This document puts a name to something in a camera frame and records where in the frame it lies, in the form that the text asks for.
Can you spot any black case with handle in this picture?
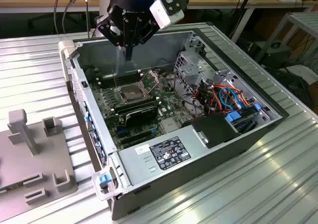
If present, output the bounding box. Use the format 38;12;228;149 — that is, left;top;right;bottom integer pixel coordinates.
262;41;293;70

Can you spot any silver chipset heatsink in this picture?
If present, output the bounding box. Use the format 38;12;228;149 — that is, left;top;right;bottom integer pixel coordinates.
160;118;181;133

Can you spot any black bag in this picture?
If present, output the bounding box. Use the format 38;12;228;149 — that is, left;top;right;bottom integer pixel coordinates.
263;66;314;108

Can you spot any black RAM slot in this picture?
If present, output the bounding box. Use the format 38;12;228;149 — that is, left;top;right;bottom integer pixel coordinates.
95;69;141;82
113;96;159;108
114;100;161;114
98;74;144;88

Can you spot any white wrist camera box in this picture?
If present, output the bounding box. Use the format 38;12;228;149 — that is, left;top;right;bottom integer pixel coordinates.
149;0;185;30

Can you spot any silver power supply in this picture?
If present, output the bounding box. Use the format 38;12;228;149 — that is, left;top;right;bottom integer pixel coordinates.
118;124;208;188

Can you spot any black drive cover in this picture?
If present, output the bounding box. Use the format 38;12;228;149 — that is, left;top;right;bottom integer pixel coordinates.
180;111;241;149

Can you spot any clear case corner latch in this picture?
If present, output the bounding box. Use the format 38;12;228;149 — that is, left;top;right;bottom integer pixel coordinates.
91;168;123;201

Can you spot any orange wire bundle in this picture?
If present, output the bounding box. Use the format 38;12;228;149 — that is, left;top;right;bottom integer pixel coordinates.
193;83;251;110

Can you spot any black expansion slot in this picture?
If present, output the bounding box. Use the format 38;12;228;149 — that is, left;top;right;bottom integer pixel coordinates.
121;134;153;148
119;129;152;141

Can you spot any silver drive cage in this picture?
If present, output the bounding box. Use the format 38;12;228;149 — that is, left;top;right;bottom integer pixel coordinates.
173;50;217;103

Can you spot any beige case corner bezel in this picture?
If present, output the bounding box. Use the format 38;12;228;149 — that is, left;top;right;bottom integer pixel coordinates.
58;40;76;81

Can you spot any blue disk carrier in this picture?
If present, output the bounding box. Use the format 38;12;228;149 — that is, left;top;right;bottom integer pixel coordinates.
225;111;243;123

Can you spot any green RAM stick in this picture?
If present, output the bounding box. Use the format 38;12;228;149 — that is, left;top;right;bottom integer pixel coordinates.
0;183;25;195

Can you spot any metal socket cover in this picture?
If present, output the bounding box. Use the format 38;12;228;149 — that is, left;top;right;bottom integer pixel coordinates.
140;69;162;97

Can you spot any black wire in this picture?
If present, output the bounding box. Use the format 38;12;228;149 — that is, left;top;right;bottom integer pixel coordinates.
173;70;199;117

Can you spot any grey usb cable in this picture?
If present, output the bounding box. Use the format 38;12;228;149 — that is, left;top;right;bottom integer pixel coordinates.
62;0;82;34
53;0;62;34

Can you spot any metal slat side table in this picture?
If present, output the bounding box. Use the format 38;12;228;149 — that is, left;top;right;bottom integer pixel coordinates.
255;11;318;68

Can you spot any black stand pole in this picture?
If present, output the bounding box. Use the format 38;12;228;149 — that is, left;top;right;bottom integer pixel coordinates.
226;0;257;36

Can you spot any open black PC case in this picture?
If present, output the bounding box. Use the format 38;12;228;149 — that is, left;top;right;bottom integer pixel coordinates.
58;27;290;221

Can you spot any black graphics card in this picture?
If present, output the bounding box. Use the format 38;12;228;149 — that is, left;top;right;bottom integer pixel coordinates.
125;105;159;128

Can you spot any grey parts rack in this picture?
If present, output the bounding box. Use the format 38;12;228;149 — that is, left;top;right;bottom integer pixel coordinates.
0;109;79;209

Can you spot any CPU socket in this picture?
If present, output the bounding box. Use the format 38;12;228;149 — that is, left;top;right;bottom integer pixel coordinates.
115;83;148;106

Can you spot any green motherboard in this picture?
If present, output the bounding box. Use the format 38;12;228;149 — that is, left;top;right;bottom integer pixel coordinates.
88;69;197;151

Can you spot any blue expansion card latch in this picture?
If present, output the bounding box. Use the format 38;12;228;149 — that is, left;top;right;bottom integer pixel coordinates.
83;101;105;161

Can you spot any blue wire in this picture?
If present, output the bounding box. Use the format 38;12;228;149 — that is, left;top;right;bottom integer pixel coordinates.
218;86;243;108

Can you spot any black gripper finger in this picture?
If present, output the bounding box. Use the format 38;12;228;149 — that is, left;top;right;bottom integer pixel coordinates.
96;14;130;61
129;17;160;61

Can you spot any silver disk bay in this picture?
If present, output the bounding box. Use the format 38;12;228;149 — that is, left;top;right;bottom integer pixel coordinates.
225;104;273;135

